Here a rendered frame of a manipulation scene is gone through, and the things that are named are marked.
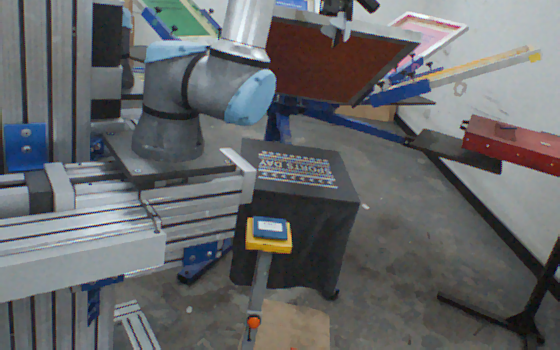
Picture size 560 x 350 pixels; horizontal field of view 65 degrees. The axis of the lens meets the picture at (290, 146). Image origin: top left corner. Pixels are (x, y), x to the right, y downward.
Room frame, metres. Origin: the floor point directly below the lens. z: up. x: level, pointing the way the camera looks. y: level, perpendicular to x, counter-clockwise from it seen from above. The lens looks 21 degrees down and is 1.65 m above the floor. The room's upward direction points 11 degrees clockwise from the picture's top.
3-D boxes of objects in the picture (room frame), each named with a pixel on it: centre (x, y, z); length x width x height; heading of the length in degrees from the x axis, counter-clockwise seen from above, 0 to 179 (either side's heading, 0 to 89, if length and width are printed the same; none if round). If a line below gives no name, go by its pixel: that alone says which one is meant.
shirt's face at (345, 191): (1.62, -0.04, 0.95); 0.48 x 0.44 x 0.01; 8
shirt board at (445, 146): (2.48, -0.50, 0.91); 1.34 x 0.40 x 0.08; 68
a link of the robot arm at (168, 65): (0.87, 0.25, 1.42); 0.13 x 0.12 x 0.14; 70
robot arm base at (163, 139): (0.87, 0.26, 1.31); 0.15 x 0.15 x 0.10
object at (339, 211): (1.40, -0.07, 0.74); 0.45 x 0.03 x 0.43; 98
